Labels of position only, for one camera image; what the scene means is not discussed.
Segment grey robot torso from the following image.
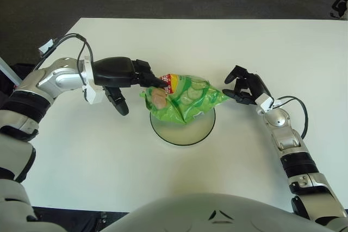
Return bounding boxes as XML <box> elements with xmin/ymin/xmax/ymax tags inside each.
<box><xmin>100</xmin><ymin>192</ymin><xmax>348</xmax><ymax>232</ymax></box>

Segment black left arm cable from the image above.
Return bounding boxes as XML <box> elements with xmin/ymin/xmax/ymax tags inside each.
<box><xmin>34</xmin><ymin>33</ymin><xmax>95</xmax><ymax>85</ymax></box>

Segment black office chair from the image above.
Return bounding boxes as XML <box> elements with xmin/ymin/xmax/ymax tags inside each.
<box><xmin>330</xmin><ymin>0</ymin><xmax>348</xmax><ymax>20</ymax></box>

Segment white cable label tag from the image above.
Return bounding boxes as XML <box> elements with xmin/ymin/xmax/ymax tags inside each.
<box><xmin>38</xmin><ymin>39</ymin><xmax>54</xmax><ymax>55</ymax></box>

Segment white furniture panel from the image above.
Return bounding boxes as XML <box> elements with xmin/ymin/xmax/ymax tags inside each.
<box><xmin>0</xmin><ymin>57</ymin><xmax>22</xmax><ymax>86</ymax></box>

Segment white plate black rim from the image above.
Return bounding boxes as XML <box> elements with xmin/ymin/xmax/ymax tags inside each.
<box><xmin>149</xmin><ymin>105</ymin><xmax>218</xmax><ymax>147</ymax></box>

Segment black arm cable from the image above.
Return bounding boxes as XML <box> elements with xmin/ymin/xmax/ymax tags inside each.
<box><xmin>273</xmin><ymin>96</ymin><xmax>308</xmax><ymax>138</ymax></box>
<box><xmin>34</xmin><ymin>33</ymin><xmax>95</xmax><ymax>85</ymax></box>

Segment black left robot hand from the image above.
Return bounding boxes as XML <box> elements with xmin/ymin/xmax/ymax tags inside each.
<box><xmin>92</xmin><ymin>57</ymin><xmax>169</xmax><ymax>116</ymax></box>

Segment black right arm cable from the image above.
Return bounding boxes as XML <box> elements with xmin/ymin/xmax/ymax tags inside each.
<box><xmin>273</xmin><ymin>96</ymin><xmax>308</xmax><ymax>138</ymax></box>

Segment green chips snack bag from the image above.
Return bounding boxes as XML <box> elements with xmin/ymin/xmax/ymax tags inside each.
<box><xmin>139</xmin><ymin>73</ymin><xmax>231</xmax><ymax>124</ymax></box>

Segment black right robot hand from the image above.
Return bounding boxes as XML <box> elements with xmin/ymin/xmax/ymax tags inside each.
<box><xmin>222</xmin><ymin>65</ymin><xmax>272</xmax><ymax>106</ymax></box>

